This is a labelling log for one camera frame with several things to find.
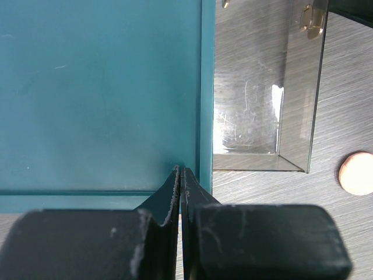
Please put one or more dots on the round pink compact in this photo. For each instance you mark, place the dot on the round pink compact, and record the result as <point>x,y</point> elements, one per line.
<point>355,174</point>

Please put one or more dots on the clear smoky drawer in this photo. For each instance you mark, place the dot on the clear smoky drawer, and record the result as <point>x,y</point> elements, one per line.
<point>268,60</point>

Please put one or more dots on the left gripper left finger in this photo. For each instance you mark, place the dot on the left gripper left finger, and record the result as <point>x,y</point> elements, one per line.
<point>156,254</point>

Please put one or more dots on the teal drawer organizer box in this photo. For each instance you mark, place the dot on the teal drawer organizer box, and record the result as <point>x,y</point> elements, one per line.
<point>100,100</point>

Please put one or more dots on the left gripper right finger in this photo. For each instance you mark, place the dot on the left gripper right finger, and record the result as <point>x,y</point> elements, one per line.
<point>193,195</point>

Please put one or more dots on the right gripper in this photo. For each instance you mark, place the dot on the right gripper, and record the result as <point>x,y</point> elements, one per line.
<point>357,10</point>

